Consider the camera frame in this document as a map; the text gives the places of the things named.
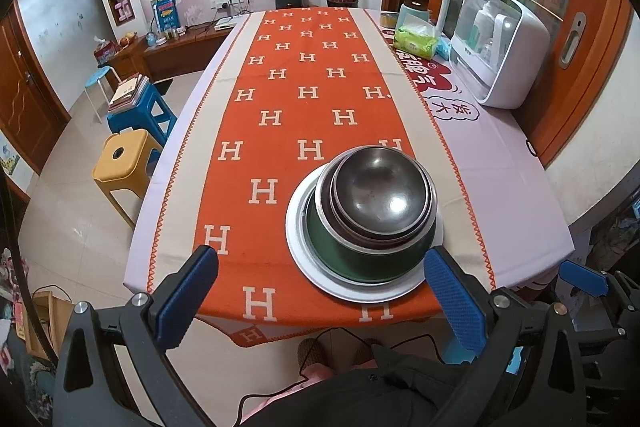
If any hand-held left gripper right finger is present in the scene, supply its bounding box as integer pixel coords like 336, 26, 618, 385
424, 246, 584, 427

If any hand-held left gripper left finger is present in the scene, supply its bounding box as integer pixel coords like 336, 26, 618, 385
52, 245, 219, 427

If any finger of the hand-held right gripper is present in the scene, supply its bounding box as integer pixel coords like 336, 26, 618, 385
559, 259, 609, 298

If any white paper plate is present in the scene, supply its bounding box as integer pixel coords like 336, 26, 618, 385
285, 167, 445, 303

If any green plate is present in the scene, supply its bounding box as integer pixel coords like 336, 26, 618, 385
305, 202, 437, 284

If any small steel bowl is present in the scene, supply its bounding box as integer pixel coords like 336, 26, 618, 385
332, 149, 429, 230

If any large steel bowl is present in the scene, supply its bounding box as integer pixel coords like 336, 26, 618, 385
314, 146, 440, 255

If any pink-sided steel bowl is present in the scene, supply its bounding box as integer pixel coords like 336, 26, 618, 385
327, 147, 434, 244

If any light blue plastic stool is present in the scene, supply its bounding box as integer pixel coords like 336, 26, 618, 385
442, 337, 526, 375

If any brown slipper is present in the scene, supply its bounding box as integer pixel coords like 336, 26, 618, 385
352, 338, 386, 365
297, 338, 332, 378

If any person's dark clothing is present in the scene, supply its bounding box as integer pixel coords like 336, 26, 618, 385
240, 342, 506, 427

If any wooden crate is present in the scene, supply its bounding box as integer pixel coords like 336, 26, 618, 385
25, 292, 76, 360

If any yellow plastic stool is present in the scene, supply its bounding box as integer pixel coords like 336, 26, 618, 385
92, 129, 163, 230

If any dark blue plastic stool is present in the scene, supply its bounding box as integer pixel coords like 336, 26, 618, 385
107, 82, 178, 148

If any stack of books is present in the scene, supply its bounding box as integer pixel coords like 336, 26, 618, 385
107, 74, 151, 112

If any orange patterned table runner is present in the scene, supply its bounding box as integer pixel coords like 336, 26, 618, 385
150, 7, 496, 350

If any wooden sliding door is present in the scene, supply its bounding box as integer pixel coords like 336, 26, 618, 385
435, 0, 638, 168

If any round white-legged stool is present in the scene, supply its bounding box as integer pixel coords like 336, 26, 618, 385
84, 67, 121, 122

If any white sterilizer cabinet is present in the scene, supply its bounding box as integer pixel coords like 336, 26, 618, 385
447, 0, 551, 110

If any wooden TV cabinet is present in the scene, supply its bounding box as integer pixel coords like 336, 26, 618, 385
107, 24, 231, 82

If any red tissue box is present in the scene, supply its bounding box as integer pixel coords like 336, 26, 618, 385
94, 38, 119, 64

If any brown wooden door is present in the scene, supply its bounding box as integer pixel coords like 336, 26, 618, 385
0, 2, 71, 175

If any green wet wipes pack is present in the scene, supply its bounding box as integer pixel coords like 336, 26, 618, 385
393, 26, 441, 60

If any blue printed box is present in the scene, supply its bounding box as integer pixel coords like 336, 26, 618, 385
151, 0, 180, 38

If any teal canister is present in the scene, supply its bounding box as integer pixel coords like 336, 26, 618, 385
397, 2, 433, 30

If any black cable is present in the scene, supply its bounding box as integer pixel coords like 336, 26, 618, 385
237, 327, 446, 423

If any wall poster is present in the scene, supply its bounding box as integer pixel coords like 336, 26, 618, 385
0, 142, 21, 178

